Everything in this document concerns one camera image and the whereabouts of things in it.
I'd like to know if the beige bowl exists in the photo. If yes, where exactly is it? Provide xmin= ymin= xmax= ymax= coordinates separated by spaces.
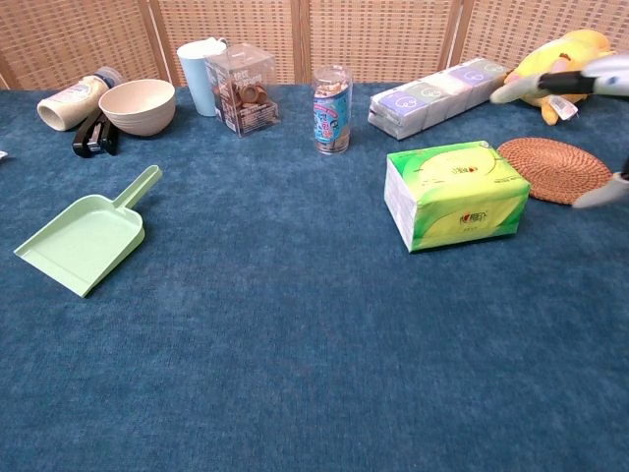
xmin=97 ymin=79 xmax=177 ymax=137

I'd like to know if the blue tablecloth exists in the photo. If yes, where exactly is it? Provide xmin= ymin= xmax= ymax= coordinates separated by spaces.
xmin=0 ymin=81 xmax=629 ymax=472

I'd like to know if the clear box of brown snacks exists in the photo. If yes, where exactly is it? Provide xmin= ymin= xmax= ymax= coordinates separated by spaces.
xmin=204 ymin=42 xmax=280 ymax=140

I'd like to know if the green tissue pack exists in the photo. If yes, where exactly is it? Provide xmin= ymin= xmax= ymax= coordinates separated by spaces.
xmin=383 ymin=141 xmax=531 ymax=254

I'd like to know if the light blue lidded cup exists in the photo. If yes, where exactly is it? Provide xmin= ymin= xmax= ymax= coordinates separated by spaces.
xmin=176 ymin=36 xmax=230 ymax=118

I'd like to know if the yellow plush toy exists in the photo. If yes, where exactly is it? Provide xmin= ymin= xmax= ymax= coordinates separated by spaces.
xmin=503 ymin=29 xmax=618 ymax=127

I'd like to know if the black stapler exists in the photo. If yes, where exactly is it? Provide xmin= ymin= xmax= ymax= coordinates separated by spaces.
xmin=72 ymin=110 xmax=121 ymax=158

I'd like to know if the cream squeeze bottle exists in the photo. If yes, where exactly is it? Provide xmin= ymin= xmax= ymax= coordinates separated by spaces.
xmin=36 ymin=66 xmax=124 ymax=133

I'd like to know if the woven rattan folding screen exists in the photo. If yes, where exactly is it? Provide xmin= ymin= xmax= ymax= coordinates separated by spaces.
xmin=0 ymin=0 xmax=629 ymax=92

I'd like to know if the round woven rattan coaster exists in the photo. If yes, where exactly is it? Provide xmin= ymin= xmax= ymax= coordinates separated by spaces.
xmin=496 ymin=137 xmax=615 ymax=206

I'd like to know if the light green dustpan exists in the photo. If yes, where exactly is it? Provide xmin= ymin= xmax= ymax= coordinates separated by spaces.
xmin=13 ymin=164 xmax=163 ymax=299

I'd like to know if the long box of colored packets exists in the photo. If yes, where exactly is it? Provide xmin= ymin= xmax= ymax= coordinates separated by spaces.
xmin=368 ymin=57 xmax=512 ymax=141

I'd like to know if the clear cylinder snack jar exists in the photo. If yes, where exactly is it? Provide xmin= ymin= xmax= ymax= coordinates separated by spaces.
xmin=313 ymin=65 xmax=355 ymax=156

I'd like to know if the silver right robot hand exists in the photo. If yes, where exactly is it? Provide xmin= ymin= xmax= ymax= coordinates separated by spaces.
xmin=489 ymin=52 xmax=629 ymax=210

